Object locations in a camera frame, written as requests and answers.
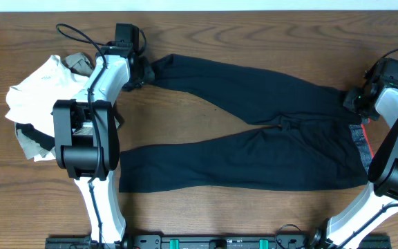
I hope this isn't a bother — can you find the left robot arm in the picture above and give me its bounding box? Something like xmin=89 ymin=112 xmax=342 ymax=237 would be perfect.
xmin=46 ymin=43 xmax=154 ymax=248

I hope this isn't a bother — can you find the black garment under shirt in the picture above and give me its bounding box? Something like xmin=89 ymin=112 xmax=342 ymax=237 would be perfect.
xmin=15 ymin=123 xmax=55 ymax=151

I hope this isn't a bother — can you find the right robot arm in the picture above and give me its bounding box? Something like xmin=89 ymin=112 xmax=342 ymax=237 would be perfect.
xmin=307 ymin=88 xmax=398 ymax=248

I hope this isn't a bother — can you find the black leggings grey waistband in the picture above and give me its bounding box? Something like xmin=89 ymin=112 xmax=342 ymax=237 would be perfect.
xmin=119 ymin=54 xmax=373 ymax=193

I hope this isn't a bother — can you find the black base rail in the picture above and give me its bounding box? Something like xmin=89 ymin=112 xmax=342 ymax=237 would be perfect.
xmin=45 ymin=234 xmax=392 ymax=249

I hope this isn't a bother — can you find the olive green garment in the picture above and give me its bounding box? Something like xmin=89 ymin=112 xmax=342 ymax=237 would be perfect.
xmin=18 ymin=53 xmax=93 ymax=161

